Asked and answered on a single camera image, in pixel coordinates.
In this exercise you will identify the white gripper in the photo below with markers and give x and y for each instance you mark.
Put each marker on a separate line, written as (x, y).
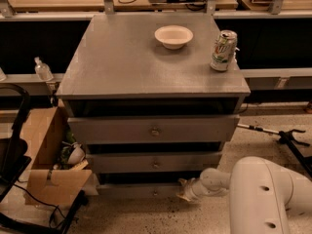
(194, 188)

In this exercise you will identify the grey bottom drawer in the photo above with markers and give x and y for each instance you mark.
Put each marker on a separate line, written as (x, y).
(139, 190)

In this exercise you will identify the grey drawer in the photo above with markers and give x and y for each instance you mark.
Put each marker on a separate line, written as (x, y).
(139, 190)
(148, 129)
(152, 162)

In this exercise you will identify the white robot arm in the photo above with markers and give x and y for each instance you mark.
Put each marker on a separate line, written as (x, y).
(262, 194)

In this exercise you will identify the grey top drawer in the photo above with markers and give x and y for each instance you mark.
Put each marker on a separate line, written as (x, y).
(148, 129)

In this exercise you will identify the grey middle drawer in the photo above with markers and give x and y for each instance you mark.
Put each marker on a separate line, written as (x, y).
(152, 162)

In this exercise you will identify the grey wooden drawer cabinet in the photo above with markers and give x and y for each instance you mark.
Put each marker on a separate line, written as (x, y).
(120, 69)

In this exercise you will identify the white cup in box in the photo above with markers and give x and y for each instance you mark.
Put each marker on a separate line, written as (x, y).
(77, 155)

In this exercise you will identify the black stand with metal pole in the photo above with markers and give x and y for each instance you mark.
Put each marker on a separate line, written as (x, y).
(290, 141)

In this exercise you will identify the green white soda can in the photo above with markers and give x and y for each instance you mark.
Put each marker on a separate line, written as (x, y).
(224, 50)

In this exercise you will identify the brown cardboard box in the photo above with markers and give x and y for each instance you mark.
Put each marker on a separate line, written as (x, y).
(44, 132)

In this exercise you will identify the white bowl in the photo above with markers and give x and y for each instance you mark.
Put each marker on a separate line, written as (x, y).
(173, 37)

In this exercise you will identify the clear plastic bottle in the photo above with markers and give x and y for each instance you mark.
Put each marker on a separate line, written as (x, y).
(43, 70)

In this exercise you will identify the black chair frame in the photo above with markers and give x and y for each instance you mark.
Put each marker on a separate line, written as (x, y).
(13, 162)

